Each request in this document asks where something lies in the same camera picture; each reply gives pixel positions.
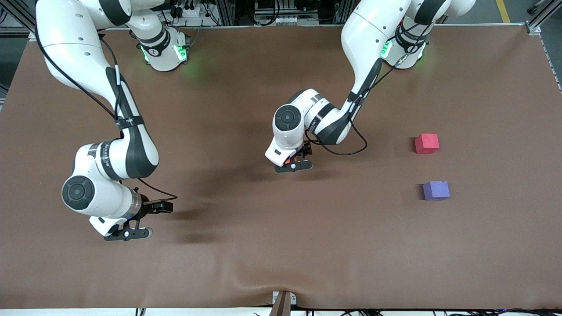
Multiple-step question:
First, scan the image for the brown table mat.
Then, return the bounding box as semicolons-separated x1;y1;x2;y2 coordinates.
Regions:
0;24;562;310

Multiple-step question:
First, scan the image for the red foam block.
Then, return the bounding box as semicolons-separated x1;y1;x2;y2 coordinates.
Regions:
414;133;440;154

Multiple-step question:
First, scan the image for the white power strip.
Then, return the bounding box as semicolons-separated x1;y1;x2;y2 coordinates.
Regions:
274;16;320;25

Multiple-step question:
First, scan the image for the purple foam block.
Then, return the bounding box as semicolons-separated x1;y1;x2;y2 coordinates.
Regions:
422;180;451;201

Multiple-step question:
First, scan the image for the black electronics box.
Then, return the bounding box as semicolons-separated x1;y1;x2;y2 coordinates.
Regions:
254;0;282;14

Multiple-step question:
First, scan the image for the white socket box with plugs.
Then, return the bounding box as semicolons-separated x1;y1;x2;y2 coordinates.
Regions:
175;3;208;19

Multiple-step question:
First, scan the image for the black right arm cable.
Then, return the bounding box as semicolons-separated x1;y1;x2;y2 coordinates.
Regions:
34;22;178;201

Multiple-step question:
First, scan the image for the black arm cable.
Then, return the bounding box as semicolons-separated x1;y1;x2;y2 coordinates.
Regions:
34;22;178;201
304;18;433;157

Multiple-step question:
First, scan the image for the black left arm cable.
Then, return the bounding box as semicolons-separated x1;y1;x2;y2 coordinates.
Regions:
304;18;433;157

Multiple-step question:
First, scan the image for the aluminium frame post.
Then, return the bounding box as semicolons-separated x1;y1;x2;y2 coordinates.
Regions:
331;0;352;25
214;0;238;26

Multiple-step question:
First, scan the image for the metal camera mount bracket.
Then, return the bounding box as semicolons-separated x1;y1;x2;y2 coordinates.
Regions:
272;291;298;316

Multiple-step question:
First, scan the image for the aluminium frame profile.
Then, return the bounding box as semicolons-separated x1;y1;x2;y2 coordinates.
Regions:
0;0;39;41
524;0;562;36

